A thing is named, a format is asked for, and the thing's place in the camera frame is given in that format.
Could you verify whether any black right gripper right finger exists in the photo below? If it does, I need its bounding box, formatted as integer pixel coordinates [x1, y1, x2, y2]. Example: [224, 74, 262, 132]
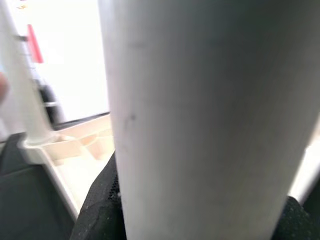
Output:
[268, 196, 320, 240]

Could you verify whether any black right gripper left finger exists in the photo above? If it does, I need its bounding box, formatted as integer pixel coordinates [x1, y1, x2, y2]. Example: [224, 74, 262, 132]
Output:
[69, 151, 126, 240]

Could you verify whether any white plastic table top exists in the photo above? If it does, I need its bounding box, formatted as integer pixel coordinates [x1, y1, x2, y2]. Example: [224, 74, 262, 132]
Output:
[21, 119, 320, 221]

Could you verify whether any white plastic table leg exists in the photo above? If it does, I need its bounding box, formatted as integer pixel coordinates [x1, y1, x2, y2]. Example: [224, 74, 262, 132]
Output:
[0, 0, 55, 146]
[97, 0, 320, 240]

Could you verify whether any black backpack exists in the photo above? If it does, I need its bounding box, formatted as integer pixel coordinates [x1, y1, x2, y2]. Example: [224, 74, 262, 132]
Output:
[37, 79, 64, 126]

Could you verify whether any red plastic strip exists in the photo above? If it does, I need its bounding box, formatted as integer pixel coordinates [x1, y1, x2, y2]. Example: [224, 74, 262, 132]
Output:
[26, 23, 45, 65]

